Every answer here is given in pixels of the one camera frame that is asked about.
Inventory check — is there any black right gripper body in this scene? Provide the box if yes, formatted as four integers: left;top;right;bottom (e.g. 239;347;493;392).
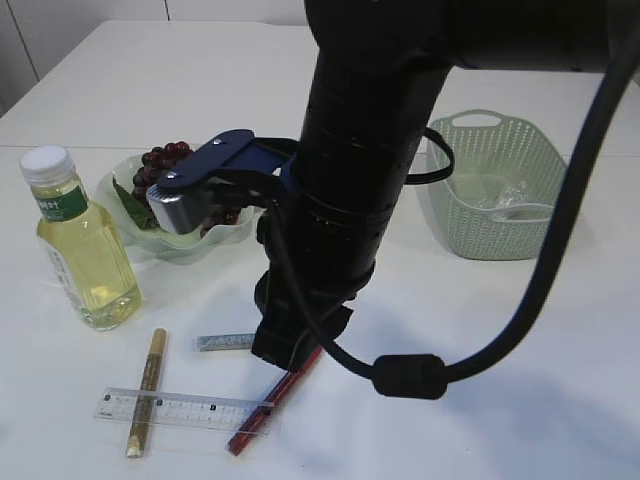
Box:
251;204;374;373

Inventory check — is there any red artificial grape bunch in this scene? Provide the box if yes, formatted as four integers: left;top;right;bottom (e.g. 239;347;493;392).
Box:
110;140;241;239

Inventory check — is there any clear plastic sheet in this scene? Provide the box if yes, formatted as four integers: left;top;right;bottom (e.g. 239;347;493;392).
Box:
473;182;530;210

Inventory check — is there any yellow liquid plastic bottle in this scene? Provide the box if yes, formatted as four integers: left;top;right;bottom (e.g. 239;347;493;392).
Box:
20;145;142;331

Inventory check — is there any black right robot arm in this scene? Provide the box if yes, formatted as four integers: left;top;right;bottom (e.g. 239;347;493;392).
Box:
252;1;639;382

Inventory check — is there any red marker pen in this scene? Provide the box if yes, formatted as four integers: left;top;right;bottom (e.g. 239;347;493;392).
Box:
226;348;323;457

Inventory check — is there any silver glitter pen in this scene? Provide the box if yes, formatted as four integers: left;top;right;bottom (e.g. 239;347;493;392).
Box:
196;334;255;352

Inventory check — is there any green woven plastic basket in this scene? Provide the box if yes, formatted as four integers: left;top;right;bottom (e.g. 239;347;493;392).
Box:
416;110;566;261

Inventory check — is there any green wavy plastic plate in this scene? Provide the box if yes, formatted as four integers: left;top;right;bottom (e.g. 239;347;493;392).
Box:
93;154;256;262

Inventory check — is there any clear plastic ruler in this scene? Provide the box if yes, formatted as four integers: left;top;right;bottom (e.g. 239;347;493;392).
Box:
93;387;265;432

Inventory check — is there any gold glitter pen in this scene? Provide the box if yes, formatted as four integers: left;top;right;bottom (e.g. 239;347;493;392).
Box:
125;328;167;459

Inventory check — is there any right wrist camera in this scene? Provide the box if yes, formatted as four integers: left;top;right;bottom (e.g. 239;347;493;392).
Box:
146;129;298;235

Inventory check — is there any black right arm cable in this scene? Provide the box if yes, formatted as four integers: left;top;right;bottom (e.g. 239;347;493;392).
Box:
239;39;640;401

